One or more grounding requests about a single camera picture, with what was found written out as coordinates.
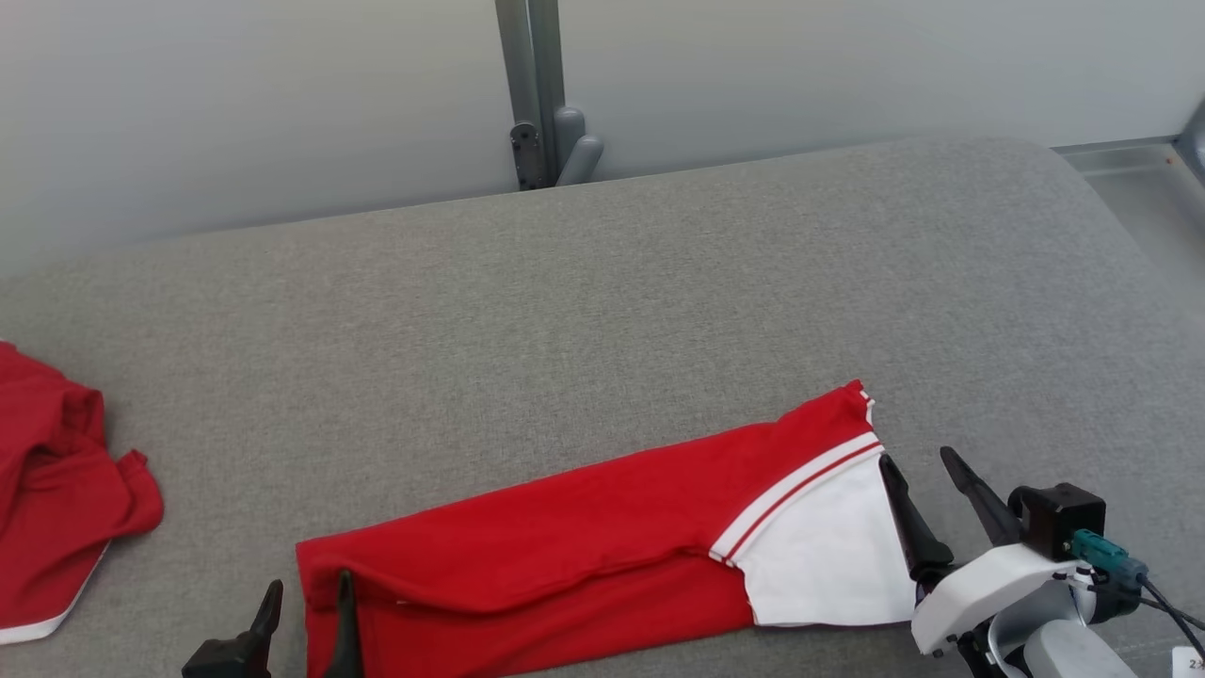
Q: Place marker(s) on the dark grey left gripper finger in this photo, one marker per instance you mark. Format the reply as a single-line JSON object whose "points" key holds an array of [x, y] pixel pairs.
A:
{"points": [[268, 612], [345, 631]]}

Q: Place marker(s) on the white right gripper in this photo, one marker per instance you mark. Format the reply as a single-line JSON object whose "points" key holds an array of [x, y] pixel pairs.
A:
{"points": [[988, 589]]}

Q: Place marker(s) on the red shorts with white trim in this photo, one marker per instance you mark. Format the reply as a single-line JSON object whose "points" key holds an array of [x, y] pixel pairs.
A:
{"points": [[56, 508]]}

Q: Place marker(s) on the red and white jersey shirt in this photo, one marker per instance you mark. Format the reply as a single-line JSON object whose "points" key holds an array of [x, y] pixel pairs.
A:
{"points": [[565, 546]]}

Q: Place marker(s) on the white label tag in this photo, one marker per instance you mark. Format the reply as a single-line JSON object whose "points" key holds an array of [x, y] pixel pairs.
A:
{"points": [[1191, 659]]}

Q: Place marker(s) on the metal floor track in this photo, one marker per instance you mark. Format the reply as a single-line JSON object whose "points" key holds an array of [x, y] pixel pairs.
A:
{"points": [[1120, 155]]}

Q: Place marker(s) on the grey chair leg with caster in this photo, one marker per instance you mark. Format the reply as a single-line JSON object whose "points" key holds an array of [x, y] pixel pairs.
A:
{"points": [[1196, 141]]}

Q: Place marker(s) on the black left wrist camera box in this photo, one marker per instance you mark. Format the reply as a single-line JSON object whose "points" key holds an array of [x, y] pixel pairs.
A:
{"points": [[221, 659]]}

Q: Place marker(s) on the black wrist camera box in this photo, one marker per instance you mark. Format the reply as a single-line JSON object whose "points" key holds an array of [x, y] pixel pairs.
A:
{"points": [[221, 659], [1059, 518]]}

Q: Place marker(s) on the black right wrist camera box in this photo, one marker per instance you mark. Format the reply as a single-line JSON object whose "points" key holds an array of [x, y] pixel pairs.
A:
{"points": [[1059, 518]]}

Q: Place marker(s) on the teal right camera connector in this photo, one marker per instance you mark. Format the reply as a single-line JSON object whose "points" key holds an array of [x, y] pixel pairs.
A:
{"points": [[1106, 556]]}

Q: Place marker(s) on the grey metal partition post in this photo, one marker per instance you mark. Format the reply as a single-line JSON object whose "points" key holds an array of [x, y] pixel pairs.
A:
{"points": [[532, 66]]}

